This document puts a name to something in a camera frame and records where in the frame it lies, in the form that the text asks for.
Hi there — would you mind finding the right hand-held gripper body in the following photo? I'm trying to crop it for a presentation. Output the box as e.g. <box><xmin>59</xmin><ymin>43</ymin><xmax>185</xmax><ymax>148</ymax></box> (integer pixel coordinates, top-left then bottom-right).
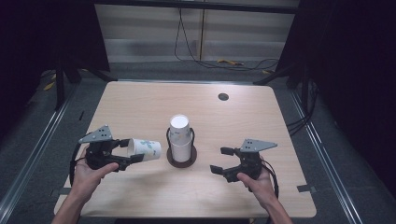
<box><xmin>221</xmin><ymin>138</ymin><xmax>278</xmax><ymax>184</ymax></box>

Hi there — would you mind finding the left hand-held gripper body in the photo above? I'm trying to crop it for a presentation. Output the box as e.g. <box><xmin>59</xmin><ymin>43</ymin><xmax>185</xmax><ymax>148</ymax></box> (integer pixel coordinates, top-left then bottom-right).
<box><xmin>78</xmin><ymin>124</ymin><xmax>133</xmax><ymax>172</ymax></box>

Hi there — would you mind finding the printed paper cup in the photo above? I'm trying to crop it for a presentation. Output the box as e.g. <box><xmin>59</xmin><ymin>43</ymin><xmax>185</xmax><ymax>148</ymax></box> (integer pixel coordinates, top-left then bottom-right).
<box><xmin>126</xmin><ymin>137</ymin><xmax>163</xmax><ymax>162</ymax></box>

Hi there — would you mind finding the dark round cup holder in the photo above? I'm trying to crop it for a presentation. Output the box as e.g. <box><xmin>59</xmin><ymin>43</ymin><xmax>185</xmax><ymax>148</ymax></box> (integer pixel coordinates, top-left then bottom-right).
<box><xmin>165</xmin><ymin>126</ymin><xmax>198</xmax><ymax>169</ymax></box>

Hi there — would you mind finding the stack of white paper cups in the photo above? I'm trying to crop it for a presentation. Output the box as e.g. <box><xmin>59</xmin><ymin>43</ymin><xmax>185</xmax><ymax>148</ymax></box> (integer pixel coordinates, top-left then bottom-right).
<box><xmin>169</xmin><ymin>114</ymin><xmax>193</xmax><ymax>163</ymax></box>

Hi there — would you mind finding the person's right hand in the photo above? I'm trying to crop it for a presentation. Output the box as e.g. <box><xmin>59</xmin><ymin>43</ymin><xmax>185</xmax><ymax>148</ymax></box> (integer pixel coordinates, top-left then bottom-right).
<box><xmin>236</xmin><ymin>156</ymin><xmax>278</xmax><ymax>210</ymax></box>

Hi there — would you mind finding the person's left hand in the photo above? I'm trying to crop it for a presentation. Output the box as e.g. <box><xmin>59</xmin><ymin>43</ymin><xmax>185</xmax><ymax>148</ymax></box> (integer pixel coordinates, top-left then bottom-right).
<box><xmin>70</xmin><ymin>146</ymin><xmax>120</xmax><ymax>201</ymax></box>

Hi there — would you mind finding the grey tape piece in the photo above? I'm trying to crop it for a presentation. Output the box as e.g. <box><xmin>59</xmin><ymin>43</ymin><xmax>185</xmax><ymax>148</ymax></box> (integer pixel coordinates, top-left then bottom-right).
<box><xmin>49</xmin><ymin>187</ymin><xmax>72</xmax><ymax>197</ymax></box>
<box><xmin>296</xmin><ymin>184</ymin><xmax>318</xmax><ymax>193</ymax></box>

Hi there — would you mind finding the black metal stand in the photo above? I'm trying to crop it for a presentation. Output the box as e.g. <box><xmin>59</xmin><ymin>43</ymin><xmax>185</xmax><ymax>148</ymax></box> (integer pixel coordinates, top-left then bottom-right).
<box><xmin>53</xmin><ymin>52</ymin><xmax>119</xmax><ymax>111</ymax></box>
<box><xmin>252</xmin><ymin>62</ymin><xmax>310</xmax><ymax>108</ymax></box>

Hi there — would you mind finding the black curtain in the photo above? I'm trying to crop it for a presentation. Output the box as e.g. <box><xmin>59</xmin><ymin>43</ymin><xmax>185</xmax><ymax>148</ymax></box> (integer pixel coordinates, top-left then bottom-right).
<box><xmin>0</xmin><ymin>0</ymin><xmax>110</xmax><ymax>141</ymax></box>
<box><xmin>275</xmin><ymin>0</ymin><xmax>396</xmax><ymax>197</ymax></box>

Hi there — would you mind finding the black overhead bar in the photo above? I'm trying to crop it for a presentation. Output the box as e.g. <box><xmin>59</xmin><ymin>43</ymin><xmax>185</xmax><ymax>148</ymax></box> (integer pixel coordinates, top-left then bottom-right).
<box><xmin>93</xmin><ymin>0</ymin><xmax>301</xmax><ymax>15</ymax></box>

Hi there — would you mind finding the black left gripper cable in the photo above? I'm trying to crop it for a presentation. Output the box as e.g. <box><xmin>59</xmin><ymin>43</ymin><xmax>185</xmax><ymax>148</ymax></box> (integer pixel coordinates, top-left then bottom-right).
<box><xmin>68</xmin><ymin>142</ymin><xmax>91</xmax><ymax>188</ymax></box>

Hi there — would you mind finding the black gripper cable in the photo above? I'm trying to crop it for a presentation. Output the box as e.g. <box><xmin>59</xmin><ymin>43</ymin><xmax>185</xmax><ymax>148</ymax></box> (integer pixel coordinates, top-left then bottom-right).
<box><xmin>68</xmin><ymin>142</ymin><xmax>91</xmax><ymax>188</ymax></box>
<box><xmin>261</xmin><ymin>161</ymin><xmax>280</xmax><ymax>200</ymax></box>

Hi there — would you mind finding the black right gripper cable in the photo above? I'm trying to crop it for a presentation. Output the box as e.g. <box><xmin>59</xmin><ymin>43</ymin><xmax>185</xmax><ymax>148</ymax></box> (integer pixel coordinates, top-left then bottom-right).
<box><xmin>261</xmin><ymin>161</ymin><xmax>280</xmax><ymax>200</ymax></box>

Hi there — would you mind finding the metal floor rail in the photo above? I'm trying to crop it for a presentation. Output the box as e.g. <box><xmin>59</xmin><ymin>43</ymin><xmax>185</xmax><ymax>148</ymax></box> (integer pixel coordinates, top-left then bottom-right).
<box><xmin>289</xmin><ymin>90</ymin><xmax>365</xmax><ymax>224</ymax></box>
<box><xmin>0</xmin><ymin>85</ymin><xmax>78</xmax><ymax>218</ymax></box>

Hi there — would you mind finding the bundle of black floor cables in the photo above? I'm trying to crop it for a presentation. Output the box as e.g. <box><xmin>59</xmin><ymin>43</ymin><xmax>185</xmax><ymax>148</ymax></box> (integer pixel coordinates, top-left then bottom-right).
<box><xmin>285</xmin><ymin>78</ymin><xmax>319</xmax><ymax>136</ymax></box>

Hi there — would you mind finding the long black wall cable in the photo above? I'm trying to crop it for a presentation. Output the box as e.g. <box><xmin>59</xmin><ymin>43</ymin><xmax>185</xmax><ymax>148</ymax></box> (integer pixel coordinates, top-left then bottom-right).
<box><xmin>173</xmin><ymin>7</ymin><xmax>280</xmax><ymax>72</ymax></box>

